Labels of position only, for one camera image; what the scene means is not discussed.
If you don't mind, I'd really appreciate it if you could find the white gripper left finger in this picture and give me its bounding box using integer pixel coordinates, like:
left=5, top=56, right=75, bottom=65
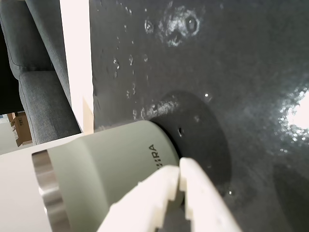
left=96, top=164, right=181, bottom=232

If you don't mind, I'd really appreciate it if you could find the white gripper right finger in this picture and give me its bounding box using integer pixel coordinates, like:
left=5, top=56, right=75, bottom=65
left=179, top=157, right=242, bottom=232

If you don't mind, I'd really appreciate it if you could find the sage green steel-rimmed mug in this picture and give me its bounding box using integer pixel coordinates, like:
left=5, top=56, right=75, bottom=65
left=31, top=120, right=185, bottom=232

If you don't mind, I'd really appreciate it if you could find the beige wooden board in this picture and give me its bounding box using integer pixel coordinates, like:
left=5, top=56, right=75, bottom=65
left=83, top=96, right=95, bottom=134

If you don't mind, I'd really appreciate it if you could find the black table mat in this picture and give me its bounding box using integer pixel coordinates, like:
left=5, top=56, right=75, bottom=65
left=89, top=0, right=309, bottom=232

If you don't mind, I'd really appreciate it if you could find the brown cardboard box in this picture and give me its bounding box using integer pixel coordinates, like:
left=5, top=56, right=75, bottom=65
left=7, top=111, right=33, bottom=147

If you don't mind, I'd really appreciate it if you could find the grey fabric sofa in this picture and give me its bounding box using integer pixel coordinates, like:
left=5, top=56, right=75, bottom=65
left=0, top=0, right=83, bottom=145

